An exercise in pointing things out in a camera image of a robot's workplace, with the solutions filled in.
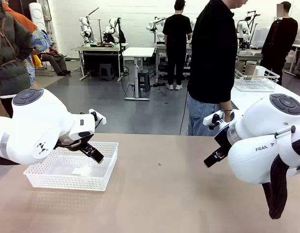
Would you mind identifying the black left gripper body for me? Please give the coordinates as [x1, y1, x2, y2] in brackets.
[54, 133, 95, 150]

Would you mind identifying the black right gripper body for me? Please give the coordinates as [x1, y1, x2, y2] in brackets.
[213, 124, 231, 151]

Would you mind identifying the white perforated plastic basket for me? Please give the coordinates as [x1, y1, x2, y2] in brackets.
[23, 141, 119, 192]

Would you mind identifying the person's left forearm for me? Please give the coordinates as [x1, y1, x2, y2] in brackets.
[220, 100, 232, 112]

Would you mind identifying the grey plastic stool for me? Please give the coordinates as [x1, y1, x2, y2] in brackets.
[99, 63, 115, 81]
[137, 69, 151, 92]

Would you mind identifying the person in black sweater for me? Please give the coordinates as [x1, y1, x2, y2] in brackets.
[187, 0, 242, 136]

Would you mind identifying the large white table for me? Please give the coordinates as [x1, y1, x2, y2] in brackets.
[230, 77, 300, 115]

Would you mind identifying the seated person in brown trousers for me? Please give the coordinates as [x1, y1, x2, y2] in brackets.
[40, 29, 71, 77]

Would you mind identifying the person in dark green jacket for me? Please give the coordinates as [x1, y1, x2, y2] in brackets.
[0, 0, 34, 118]

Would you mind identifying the grey background work table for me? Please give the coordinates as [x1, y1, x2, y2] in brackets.
[154, 42, 192, 81]

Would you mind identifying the white standing desk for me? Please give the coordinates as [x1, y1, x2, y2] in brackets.
[122, 47, 156, 101]

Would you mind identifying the standing person in black coat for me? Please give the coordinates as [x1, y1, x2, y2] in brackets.
[260, 1, 299, 86]

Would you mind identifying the person in black t-shirt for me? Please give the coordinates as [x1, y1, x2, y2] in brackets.
[162, 0, 193, 91]

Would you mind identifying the white desk with grey legs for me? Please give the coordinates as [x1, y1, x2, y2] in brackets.
[282, 43, 300, 78]

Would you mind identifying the person in orange jacket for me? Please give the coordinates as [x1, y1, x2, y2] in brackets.
[2, 2, 53, 88]

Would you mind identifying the white tall appliance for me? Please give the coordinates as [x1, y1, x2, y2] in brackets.
[28, 1, 47, 31]

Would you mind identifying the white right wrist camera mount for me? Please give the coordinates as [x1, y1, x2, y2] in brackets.
[202, 109, 239, 131]

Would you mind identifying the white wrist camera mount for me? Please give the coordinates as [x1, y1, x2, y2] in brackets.
[202, 109, 239, 131]
[88, 108, 107, 128]

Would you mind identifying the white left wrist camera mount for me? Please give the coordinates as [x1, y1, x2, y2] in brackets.
[88, 108, 107, 128]

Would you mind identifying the thin black hanging cable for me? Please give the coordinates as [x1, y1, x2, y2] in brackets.
[179, 94, 190, 135]

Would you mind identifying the white wire basket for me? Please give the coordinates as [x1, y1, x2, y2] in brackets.
[234, 68, 281, 92]

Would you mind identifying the black braided cable sleeve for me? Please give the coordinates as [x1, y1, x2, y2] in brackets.
[261, 138, 300, 220]

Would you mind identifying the wood top black frame table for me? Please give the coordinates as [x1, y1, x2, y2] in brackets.
[71, 43, 129, 81]

